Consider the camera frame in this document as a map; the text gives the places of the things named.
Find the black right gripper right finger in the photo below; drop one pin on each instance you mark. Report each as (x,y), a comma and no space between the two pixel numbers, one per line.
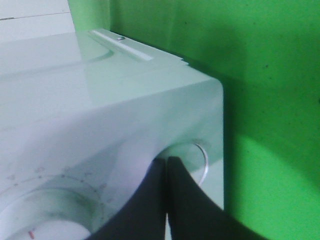
(192,215)

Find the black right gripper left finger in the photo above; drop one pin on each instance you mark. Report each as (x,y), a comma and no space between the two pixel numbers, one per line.
(143,217)

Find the white microwave knob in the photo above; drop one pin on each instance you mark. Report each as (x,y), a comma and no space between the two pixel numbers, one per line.
(49,214)

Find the white microwave oven body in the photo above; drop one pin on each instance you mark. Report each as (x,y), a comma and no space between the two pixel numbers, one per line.
(87,112)

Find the round microwave door button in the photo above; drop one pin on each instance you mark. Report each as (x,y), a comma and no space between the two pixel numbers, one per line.
(193,156)

